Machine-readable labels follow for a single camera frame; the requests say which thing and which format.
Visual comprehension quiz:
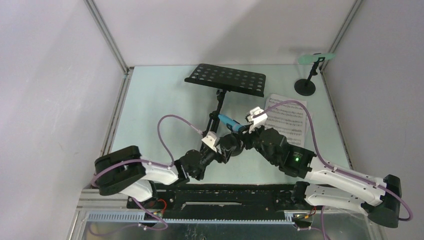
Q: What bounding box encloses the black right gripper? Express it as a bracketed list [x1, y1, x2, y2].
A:
[232, 121, 277, 166]

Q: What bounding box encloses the blue toy microphone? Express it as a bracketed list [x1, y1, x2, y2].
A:
[218, 114, 243, 132]

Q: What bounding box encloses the sheet music page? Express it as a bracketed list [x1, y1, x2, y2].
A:
[264, 103, 309, 148]

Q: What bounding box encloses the black music stand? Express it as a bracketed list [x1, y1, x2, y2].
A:
[184, 63, 267, 137]

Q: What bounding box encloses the black microphone stand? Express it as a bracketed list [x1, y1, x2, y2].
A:
[219, 126, 247, 162]
[294, 61, 323, 96]

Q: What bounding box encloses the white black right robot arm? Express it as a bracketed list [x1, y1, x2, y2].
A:
[239, 127, 401, 229]

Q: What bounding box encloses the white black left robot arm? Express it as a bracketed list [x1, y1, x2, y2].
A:
[91, 145, 233, 208]

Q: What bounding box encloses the green toy microphone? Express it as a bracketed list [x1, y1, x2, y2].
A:
[297, 53, 336, 65]

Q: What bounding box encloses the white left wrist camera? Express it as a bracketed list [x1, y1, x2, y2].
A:
[201, 131, 220, 153]

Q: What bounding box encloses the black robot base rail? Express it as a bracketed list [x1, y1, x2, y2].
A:
[127, 180, 325, 222]

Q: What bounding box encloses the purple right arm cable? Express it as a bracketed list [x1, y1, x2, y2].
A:
[261, 99, 414, 240]

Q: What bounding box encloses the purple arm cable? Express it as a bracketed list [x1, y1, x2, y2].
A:
[90, 114, 204, 231]
[261, 99, 414, 240]

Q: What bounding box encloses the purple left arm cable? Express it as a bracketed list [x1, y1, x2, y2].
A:
[90, 114, 204, 231]

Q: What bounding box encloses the aluminium table frame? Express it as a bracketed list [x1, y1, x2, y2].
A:
[66, 0, 388, 240]

